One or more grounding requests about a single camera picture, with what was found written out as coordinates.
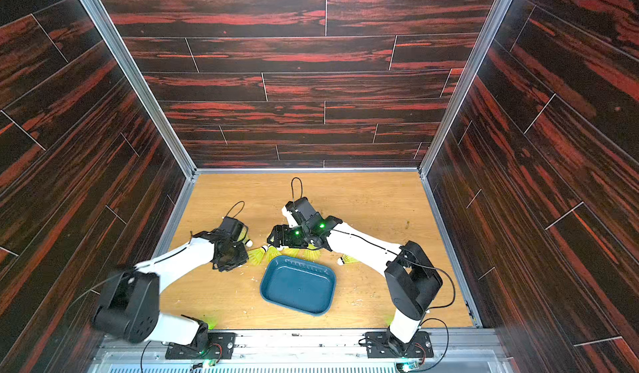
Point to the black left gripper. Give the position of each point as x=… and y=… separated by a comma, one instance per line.
x=243, y=258

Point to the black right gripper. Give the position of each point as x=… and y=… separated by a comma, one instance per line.
x=288, y=238

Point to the yellow shuttlecock one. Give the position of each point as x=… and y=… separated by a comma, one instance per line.
x=256, y=255

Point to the yellow shuttlecock two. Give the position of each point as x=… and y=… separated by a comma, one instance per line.
x=346, y=260

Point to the yellow shuttlecock three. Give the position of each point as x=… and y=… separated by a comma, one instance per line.
x=271, y=253

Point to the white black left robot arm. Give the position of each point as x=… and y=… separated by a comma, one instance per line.
x=129, y=305

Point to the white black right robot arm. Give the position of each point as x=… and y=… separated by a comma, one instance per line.
x=412, y=280

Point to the teal plastic storage tray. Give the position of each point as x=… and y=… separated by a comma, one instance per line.
x=299, y=285

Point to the yellow shuttlecock four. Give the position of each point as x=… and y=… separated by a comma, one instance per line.
x=244, y=237

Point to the yellow shuttlecock six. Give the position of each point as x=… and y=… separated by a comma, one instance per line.
x=311, y=254

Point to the yellow shuttlecock five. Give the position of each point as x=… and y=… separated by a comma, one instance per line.
x=291, y=252

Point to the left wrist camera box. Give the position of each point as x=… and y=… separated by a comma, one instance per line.
x=231, y=227

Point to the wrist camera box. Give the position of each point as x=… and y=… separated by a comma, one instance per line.
x=300, y=211
x=231, y=227

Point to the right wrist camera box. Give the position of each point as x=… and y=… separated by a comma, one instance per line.
x=300, y=211

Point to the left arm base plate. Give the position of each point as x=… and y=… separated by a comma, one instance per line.
x=219, y=346

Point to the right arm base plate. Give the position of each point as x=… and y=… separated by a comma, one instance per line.
x=384, y=345

